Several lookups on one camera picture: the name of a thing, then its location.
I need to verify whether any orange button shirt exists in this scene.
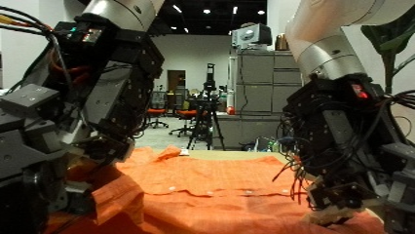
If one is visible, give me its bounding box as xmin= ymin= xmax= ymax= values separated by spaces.
xmin=42 ymin=144 xmax=387 ymax=234

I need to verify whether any green plastic bottle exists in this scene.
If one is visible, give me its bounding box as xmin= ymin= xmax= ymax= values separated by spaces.
xmin=270 ymin=137 xmax=283 ymax=153

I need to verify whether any orange seat office chair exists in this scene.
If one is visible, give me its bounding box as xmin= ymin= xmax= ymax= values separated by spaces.
xmin=167 ymin=89 xmax=198 ymax=137
xmin=145 ymin=91 xmax=170 ymax=130

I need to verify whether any low grey counter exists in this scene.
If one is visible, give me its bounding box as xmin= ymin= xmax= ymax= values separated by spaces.
xmin=213 ymin=111 xmax=288 ymax=151

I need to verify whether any brown door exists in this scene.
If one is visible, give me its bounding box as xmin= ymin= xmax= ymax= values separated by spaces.
xmin=166 ymin=68 xmax=186 ymax=96

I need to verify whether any tall grey metal cabinet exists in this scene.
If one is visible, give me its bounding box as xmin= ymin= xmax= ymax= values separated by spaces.
xmin=227 ymin=48 xmax=303 ymax=116

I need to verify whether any copper kettle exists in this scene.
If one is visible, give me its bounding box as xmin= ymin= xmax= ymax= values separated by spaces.
xmin=274 ymin=32 xmax=291 ymax=52

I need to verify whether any green large-leaf plant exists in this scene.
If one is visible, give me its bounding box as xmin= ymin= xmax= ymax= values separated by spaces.
xmin=360 ymin=6 xmax=415 ymax=96

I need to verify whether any grey old monitor box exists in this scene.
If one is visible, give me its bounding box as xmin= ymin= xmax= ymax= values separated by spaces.
xmin=231 ymin=22 xmax=274 ymax=51

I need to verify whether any black camera tripod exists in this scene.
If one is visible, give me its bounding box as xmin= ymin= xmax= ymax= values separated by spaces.
xmin=185 ymin=62 xmax=226 ymax=151

